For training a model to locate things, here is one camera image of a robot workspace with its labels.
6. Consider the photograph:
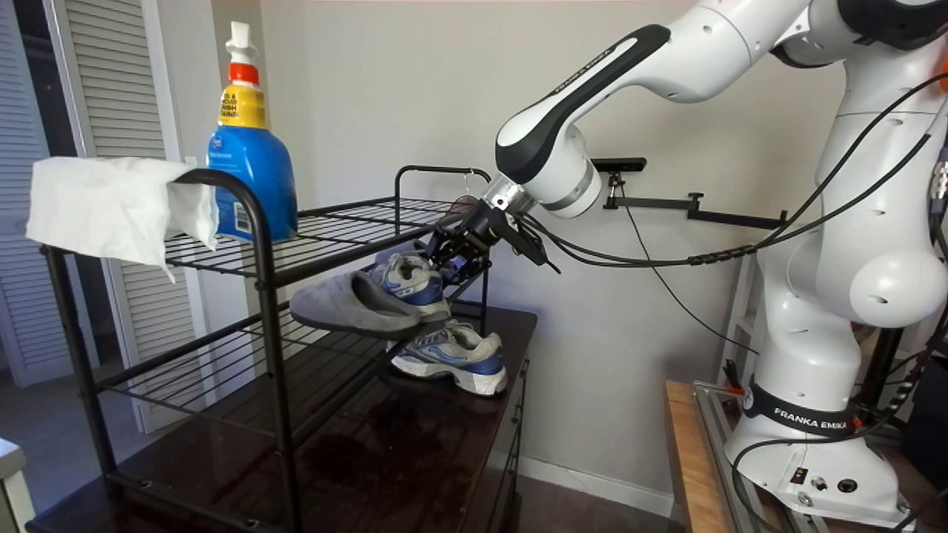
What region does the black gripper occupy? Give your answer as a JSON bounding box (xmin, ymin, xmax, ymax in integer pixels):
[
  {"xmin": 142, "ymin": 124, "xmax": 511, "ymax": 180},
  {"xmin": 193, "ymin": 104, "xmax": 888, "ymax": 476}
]
[{"xmin": 431, "ymin": 201, "xmax": 523, "ymax": 291}]

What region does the dark metal shoe rack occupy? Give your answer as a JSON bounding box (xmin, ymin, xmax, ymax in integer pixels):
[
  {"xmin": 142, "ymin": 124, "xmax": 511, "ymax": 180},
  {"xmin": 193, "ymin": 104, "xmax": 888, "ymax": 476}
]
[{"xmin": 39, "ymin": 159, "xmax": 498, "ymax": 533}]

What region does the blue spray bottle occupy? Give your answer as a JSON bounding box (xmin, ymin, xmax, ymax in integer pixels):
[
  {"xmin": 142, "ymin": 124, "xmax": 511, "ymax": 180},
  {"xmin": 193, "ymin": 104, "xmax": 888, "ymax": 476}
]
[{"xmin": 203, "ymin": 17, "xmax": 302, "ymax": 246}]

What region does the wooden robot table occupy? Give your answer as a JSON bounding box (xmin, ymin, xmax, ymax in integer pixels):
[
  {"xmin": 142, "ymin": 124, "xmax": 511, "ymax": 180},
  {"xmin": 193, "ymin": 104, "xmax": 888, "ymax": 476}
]
[{"xmin": 661, "ymin": 380, "xmax": 738, "ymax": 533}]

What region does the white folded cloth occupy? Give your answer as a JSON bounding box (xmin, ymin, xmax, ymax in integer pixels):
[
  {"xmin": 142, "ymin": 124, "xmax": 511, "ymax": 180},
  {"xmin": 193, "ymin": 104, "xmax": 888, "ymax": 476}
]
[{"xmin": 24, "ymin": 155, "xmax": 221, "ymax": 283}]

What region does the white louvered closet door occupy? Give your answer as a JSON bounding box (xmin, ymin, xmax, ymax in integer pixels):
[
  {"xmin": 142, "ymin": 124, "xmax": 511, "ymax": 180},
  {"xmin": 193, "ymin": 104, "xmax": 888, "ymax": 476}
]
[{"xmin": 39, "ymin": 0, "xmax": 215, "ymax": 440}]

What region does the white furniture corner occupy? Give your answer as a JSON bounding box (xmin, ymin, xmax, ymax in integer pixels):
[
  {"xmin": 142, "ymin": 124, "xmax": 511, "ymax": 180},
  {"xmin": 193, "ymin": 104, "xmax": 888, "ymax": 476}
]
[{"xmin": 0, "ymin": 439, "xmax": 39, "ymax": 533}]

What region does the black equipment case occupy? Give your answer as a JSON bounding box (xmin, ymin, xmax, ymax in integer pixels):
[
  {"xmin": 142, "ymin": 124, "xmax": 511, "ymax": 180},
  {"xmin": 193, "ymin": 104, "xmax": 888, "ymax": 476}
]
[{"xmin": 891, "ymin": 328, "xmax": 948, "ymax": 469}]

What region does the black stereo camera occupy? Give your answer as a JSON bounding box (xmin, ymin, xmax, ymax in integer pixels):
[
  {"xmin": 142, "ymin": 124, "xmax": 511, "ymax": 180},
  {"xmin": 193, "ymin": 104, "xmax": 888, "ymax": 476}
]
[{"xmin": 588, "ymin": 155, "xmax": 651, "ymax": 178}]

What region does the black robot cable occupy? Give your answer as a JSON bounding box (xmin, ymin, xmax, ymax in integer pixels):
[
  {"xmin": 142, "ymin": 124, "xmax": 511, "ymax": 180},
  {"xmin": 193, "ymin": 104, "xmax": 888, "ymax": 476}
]
[{"xmin": 526, "ymin": 69, "xmax": 948, "ymax": 275}]

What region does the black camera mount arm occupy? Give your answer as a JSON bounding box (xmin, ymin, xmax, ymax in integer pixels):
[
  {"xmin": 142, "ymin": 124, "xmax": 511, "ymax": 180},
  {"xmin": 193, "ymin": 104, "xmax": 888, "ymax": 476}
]
[{"xmin": 602, "ymin": 172, "xmax": 793, "ymax": 232}]

